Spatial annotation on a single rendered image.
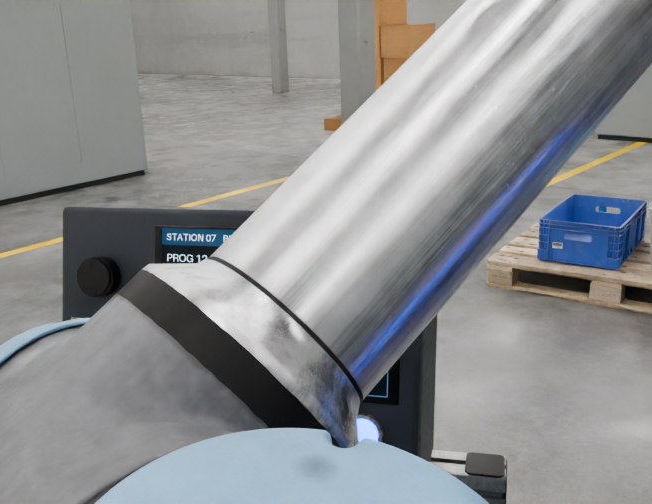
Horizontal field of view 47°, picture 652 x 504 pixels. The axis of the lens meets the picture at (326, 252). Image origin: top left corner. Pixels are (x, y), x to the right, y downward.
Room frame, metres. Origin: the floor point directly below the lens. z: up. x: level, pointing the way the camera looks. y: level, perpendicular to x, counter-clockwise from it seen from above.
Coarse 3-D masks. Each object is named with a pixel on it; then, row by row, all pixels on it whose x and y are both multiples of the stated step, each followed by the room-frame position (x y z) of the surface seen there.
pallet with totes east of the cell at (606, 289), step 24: (528, 240) 3.95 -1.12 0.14; (648, 240) 3.86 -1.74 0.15; (504, 264) 3.59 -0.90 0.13; (528, 264) 3.55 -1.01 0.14; (552, 264) 3.53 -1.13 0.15; (624, 264) 3.49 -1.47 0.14; (648, 264) 3.52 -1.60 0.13; (504, 288) 3.59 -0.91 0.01; (528, 288) 3.53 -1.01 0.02; (552, 288) 3.52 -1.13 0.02; (600, 288) 3.33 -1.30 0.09; (624, 288) 3.33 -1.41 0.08; (648, 288) 3.51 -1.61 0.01; (648, 312) 3.20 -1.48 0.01
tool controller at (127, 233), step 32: (64, 224) 0.52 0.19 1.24; (96, 224) 0.51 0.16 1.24; (128, 224) 0.50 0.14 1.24; (160, 224) 0.50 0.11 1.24; (192, 224) 0.49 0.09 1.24; (224, 224) 0.49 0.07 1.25; (64, 256) 0.51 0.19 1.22; (96, 256) 0.50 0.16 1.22; (128, 256) 0.50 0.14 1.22; (160, 256) 0.49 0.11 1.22; (192, 256) 0.49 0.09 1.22; (64, 288) 0.50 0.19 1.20; (96, 288) 0.48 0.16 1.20; (64, 320) 0.50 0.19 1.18; (416, 352) 0.44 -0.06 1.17; (384, 384) 0.43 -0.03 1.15; (416, 384) 0.43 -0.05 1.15; (384, 416) 0.43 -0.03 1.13; (416, 416) 0.43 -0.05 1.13; (416, 448) 0.42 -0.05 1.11
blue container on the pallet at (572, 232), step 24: (552, 216) 3.77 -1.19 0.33; (576, 216) 4.07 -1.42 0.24; (600, 216) 4.00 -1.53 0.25; (624, 216) 3.93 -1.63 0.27; (552, 240) 3.57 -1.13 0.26; (576, 240) 3.50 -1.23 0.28; (600, 240) 3.44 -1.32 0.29; (624, 240) 3.50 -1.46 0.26; (576, 264) 3.51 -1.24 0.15; (600, 264) 3.43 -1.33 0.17
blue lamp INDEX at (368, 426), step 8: (360, 416) 0.43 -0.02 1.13; (368, 416) 0.43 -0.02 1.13; (360, 424) 0.43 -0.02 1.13; (368, 424) 0.42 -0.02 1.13; (376, 424) 0.43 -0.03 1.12; (360, 432) 0.42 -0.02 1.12; (368, 432) 0.42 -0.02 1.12; (376, 432) 0.42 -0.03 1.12; (360, 440) 0.42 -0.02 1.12; (376, 440) 0.42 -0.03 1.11
